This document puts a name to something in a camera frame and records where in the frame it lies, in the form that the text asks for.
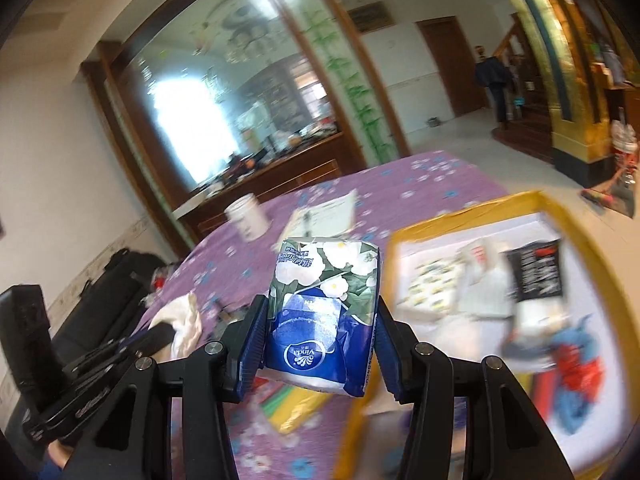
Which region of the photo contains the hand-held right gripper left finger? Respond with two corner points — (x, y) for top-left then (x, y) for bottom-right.
(67, 294), (269, 480)

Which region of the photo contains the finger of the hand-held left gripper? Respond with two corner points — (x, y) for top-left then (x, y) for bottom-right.
(62, 324), (174, 382)

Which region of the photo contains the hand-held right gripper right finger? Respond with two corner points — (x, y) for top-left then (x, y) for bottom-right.
(378, 304), (577, 480)

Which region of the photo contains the white cloth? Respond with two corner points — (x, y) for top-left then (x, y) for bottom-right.
(148, 291), (204, 362)

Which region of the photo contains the blue floral tissue packet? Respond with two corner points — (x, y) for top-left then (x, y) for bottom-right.
(263, 236), (385, 397)

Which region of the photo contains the gold-edged white cardboard tray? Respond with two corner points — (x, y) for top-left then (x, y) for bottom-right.
(339, 189), (623, 480)

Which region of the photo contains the black bag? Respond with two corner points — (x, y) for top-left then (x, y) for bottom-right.
(50, 246), (173, 363)

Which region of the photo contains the yellow packet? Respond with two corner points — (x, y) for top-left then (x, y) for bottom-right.
(259, 384), (332, 435)

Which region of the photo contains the patterned white tissue packet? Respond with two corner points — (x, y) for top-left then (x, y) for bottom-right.
(397, 259), (467, 317)

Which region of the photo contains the white grey packet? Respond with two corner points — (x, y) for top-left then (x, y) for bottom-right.
(456, 236), (508, 313)

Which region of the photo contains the white plastic jar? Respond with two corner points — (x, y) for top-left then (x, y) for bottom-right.
(224, 193), (271, 242)

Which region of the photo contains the white notebook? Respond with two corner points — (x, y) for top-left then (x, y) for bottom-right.
(273, 188), (359, 255)

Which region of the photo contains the black snack packet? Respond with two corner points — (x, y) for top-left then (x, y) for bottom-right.
(502, 239), (567, 358)

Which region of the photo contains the purple floral tablecloth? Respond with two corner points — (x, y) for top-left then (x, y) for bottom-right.
(135, 150), (511, 480)

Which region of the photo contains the wooden sideboard with clutter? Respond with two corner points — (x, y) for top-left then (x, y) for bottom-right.
(172, 117), (351, 231)

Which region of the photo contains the red and blue toy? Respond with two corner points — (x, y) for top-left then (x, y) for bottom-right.
(529, 314), (607, 433)

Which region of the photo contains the glass partition with bamboo print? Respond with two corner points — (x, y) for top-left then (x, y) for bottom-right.
(82, 0), (416, 241)

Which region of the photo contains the broom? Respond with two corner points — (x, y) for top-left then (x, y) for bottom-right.
(580, 162), (640, 218)

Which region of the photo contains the wooden staircase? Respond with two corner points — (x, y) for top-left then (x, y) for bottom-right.
(487, 12), (558, 163)

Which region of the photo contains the brown wooden door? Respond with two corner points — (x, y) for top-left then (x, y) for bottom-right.
(416, 15), (490, 117)

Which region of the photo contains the white bucket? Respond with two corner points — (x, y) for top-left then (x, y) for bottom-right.
(609, 119), (640, 162)

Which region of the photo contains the gold pillar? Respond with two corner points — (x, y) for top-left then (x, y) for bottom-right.
(487, 0), (623, 188)

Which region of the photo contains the framed wall picture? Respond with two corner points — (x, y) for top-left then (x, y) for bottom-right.
(346, 1), (394, 34)

